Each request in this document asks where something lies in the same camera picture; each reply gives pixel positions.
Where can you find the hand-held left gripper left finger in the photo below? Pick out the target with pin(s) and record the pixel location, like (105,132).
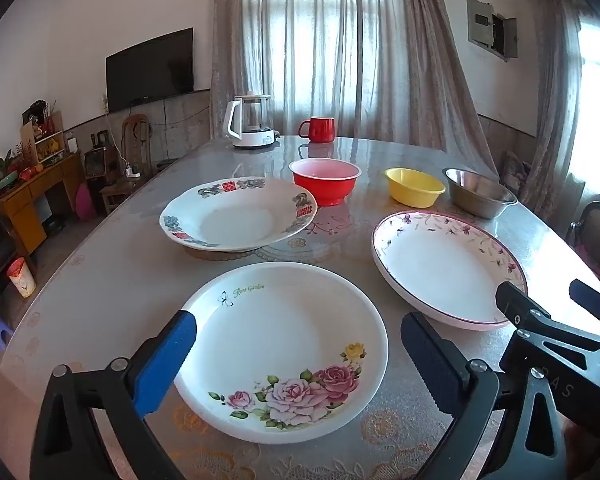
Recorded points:
(165,360)

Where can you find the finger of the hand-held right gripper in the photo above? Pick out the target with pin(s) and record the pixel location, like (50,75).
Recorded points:
(592,302)
(517,305)

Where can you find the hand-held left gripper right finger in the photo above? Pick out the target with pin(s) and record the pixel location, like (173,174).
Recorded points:
(430,360)

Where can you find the white plate with purple floral rim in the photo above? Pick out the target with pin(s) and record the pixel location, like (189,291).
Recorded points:
(440,265)

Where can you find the stainless steel bowl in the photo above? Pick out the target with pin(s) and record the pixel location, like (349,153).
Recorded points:
(480,195)

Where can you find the white plate with rose print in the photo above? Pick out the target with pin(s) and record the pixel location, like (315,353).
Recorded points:
(290,330)

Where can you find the yellow plastic bowl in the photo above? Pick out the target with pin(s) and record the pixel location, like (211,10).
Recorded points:
(415,187)

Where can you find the white plate with red blue print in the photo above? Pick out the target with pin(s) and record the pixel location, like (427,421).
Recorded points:
(235,220)

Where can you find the patterned cushion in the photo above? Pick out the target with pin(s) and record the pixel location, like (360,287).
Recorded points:
(515,170)

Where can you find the white and red waste bin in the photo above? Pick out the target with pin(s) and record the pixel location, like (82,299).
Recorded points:
(22,280)

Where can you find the pink bag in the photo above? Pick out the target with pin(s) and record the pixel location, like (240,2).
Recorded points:
(85,202)

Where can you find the white power strip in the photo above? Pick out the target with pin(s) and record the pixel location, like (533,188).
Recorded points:
(133,172)

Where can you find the red plastic bowl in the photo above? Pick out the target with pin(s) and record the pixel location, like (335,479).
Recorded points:
(325,185)

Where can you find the yellow wooden cabinet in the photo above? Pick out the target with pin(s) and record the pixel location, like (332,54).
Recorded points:
(25,210)

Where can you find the narrow grey lace curtain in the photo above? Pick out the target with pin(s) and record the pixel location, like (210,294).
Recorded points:
(555,100)

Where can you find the brown wooden chair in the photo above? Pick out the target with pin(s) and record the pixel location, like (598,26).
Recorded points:
(135,145)

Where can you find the yellow decor shelf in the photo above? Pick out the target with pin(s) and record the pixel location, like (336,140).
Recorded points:
(47,147)

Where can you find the white glass electric kettle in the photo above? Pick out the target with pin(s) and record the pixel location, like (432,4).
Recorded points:
(252,125)

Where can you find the red mug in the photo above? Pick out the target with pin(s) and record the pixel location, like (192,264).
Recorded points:
(321,130)

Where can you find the wide grey lace curtain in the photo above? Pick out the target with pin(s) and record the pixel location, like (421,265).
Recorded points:
(340,50)

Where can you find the wall electrical box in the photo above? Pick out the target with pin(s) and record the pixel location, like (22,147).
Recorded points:
(480,22)

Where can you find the black wall television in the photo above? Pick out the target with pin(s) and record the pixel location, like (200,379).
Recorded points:
(150,70)

